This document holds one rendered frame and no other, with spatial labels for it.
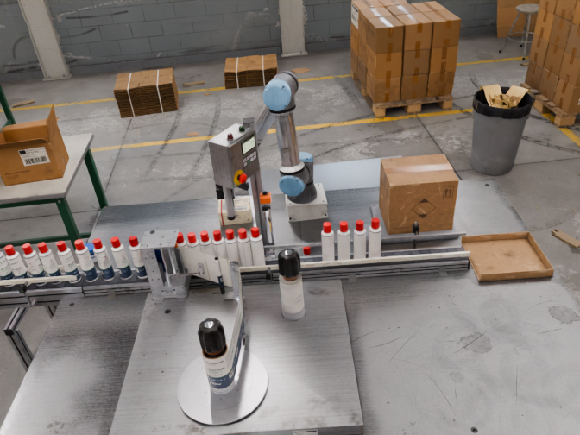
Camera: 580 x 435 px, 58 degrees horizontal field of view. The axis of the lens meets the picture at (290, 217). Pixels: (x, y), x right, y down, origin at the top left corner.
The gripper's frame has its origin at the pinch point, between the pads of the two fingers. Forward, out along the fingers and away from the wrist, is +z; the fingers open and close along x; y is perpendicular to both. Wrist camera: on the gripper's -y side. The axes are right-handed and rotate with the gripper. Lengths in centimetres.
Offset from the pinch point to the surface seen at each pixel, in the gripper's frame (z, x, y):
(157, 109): 81, -340, 95
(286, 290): -14, 80, -20
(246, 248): -12, 49, -6
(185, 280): -6, 57, 20
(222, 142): -59, 45, -4
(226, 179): -44, 46, -3
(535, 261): 8, 59, -127
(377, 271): 4, 56, -60
